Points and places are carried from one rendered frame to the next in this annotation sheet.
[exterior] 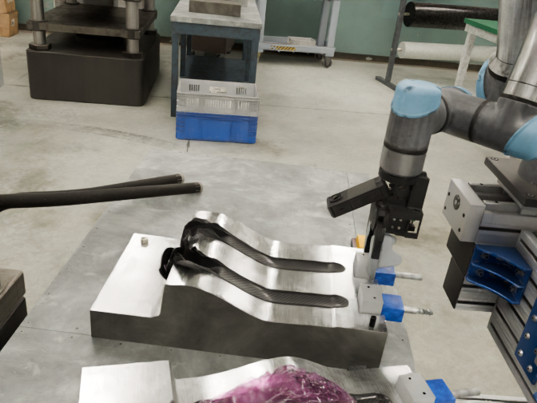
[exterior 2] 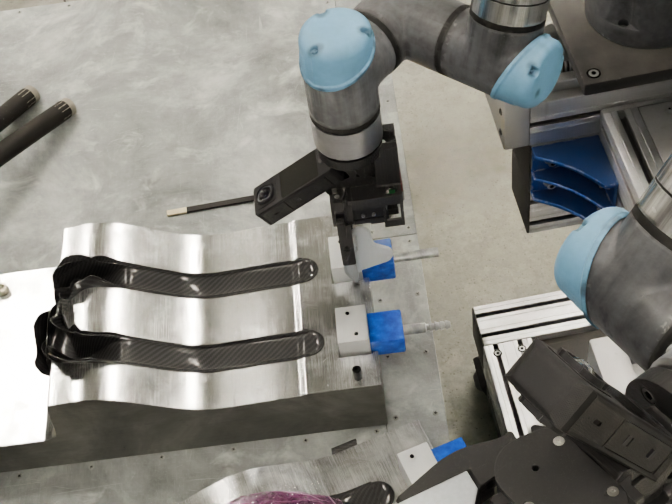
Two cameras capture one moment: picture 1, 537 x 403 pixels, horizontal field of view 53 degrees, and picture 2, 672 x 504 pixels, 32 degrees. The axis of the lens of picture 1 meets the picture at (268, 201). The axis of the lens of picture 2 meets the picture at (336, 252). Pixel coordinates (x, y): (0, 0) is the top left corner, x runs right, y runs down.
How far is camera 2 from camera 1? 58 cm
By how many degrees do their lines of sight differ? 24
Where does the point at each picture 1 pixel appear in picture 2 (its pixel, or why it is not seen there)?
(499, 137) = (478, 83)
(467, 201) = not seen: hidden behind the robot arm
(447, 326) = not seen: hidden behind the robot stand
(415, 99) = (328, 67)
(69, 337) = not seen: outside the picture
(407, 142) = (338, 121)
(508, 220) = (574, 103)
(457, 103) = (409, 24)
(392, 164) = (329, 148)
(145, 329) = (45, 453)
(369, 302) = (349, 343)
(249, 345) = (197, 437)
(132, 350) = (38, 482)
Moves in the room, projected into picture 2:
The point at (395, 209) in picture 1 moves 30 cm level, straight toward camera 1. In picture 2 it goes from (358, 198) to (312, 438)
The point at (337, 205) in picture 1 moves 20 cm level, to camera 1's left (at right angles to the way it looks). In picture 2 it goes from (268, 211) to (92, 237)
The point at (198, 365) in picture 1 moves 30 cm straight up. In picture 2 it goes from (134, 482) to (58, 339)
